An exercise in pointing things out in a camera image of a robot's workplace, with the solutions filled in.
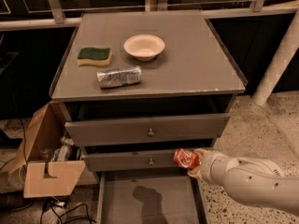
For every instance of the red coke can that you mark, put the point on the red coke can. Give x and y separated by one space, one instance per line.
186 159

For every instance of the brown cardboard box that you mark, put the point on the brown cardboard box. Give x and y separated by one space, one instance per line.
43 177

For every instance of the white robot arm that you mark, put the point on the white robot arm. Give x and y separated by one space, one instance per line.
252 182

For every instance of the plastic bottle in box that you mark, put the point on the plastic bottle in box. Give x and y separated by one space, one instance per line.
63 153

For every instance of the grey bottom drawer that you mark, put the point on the grey bottom drawer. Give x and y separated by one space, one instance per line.
152 196

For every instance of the grey top drawer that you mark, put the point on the grey top drawer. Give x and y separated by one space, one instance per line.
105 132

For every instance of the metal window railing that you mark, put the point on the metal window railing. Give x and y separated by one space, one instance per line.
41 14

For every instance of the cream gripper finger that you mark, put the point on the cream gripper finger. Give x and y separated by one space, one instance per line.
195 173
200 152

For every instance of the silver blue crushed can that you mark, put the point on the silver blue crushed can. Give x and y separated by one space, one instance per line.
119 77

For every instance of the green yellow sponge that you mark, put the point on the green yellow sponge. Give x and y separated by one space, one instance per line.
94 56

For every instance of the grey middle drawer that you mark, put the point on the grey middle drawer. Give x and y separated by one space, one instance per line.
136 160

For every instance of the white paper bowl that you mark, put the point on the white paper bowl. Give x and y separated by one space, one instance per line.
144 47

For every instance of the grey drawer cabinet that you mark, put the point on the grey drawer cabinet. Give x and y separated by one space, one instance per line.
135 87

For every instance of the grey drawer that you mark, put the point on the grey drawer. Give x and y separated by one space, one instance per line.
105 132
136 160
152 196

